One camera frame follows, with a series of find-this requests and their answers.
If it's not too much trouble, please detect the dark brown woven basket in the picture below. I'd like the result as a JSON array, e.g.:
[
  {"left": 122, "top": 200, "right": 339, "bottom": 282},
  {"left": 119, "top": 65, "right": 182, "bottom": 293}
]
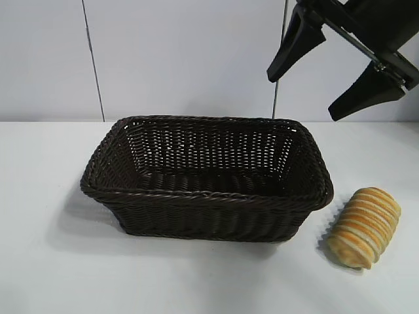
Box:
[{"left": 80, "top": 114, "right": 335, "bottom": 243}]

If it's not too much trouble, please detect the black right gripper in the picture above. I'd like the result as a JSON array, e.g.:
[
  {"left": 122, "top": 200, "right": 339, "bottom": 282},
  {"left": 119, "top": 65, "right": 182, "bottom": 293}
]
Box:
[{"left": 266, "top": 0, "right": 419, "bottom": 122}]

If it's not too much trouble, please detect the thin dark vertical strip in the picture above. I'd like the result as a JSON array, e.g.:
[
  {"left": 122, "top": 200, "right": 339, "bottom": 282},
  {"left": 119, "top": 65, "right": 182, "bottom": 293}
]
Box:
[
  {"left": 270, "top": 0, "right": 289, "bottom": 119},
  {"left": 81, "top": 0, "right": 107, "bottom": 122}
]

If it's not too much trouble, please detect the long striped bread roll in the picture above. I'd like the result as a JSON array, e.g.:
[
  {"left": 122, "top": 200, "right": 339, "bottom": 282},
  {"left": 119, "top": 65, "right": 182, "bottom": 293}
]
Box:
[{"left": 326, "top": 186, "right": 403, "bottom": 271}]

